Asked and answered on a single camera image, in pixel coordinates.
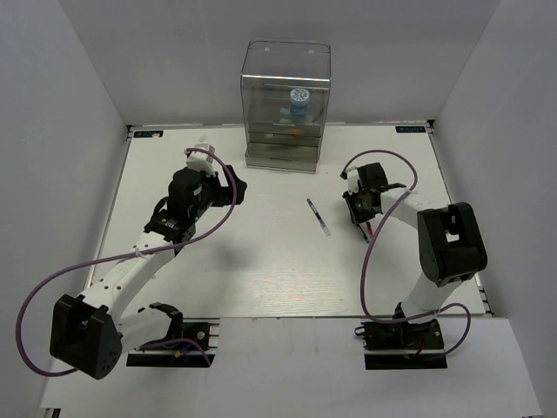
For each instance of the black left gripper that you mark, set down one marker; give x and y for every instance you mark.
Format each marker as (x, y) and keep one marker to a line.
(224, 193)

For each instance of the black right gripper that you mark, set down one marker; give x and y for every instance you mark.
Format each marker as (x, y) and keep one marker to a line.
(357, 216)

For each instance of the blue white round jar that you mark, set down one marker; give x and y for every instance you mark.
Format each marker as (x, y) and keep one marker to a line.
(299, 99)

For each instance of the clear acrylic drawer organizer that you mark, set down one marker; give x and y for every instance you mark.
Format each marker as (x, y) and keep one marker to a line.
(271, 69)

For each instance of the green pen refill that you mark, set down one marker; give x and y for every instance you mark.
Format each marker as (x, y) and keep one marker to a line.
(364, 236)

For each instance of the green highlighter marker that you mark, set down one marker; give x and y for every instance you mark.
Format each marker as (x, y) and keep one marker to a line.
(283, 148)

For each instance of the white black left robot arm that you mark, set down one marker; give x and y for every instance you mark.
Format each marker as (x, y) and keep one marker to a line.
(91, 331)

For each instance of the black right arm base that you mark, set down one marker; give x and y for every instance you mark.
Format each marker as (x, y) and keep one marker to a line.
(402, 346)

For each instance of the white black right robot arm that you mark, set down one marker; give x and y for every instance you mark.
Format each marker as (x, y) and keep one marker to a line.
(451, 249)

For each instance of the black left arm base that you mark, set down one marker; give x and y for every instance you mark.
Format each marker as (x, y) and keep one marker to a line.
(193, 344)

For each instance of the purple pen refill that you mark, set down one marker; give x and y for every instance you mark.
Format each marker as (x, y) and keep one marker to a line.
(322, 223)

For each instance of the blue right corner label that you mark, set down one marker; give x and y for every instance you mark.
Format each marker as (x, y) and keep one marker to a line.
(410, 129)

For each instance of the blue corner label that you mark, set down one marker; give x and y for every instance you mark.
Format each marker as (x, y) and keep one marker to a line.
(148, 134)
(410, 129)

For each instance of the blue left corner label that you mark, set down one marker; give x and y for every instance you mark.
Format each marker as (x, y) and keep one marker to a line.
(148, 134)

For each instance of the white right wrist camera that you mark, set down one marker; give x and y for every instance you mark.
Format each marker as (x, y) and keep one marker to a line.
(351, 176)

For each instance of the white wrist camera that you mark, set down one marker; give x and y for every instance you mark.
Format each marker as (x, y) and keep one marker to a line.
(351, 176)
(201, 160)

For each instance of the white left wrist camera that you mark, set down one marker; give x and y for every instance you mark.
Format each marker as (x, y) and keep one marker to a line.
(201, 160)

